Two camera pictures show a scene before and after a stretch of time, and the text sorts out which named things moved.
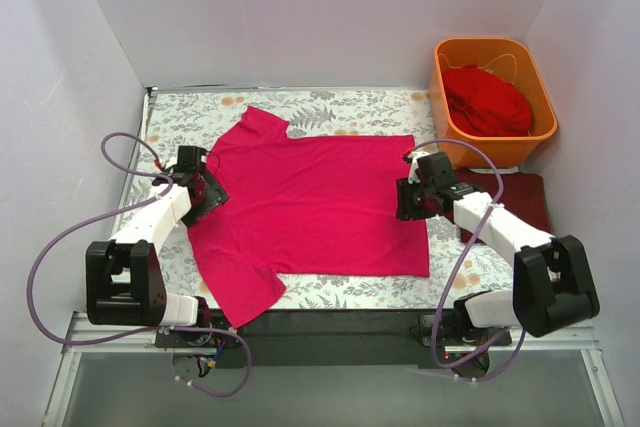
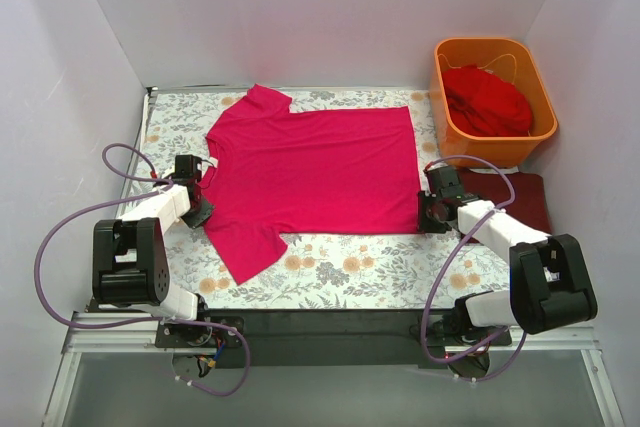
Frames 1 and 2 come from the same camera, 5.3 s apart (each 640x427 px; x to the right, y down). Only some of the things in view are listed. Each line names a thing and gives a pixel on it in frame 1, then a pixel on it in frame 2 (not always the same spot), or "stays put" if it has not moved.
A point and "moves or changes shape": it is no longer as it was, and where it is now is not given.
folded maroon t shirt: x=524 y=197 stays put
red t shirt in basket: x=483 y=103 stays put
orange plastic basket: x=490 y=92 stays put
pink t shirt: x=301 y=204 moves or changes shape
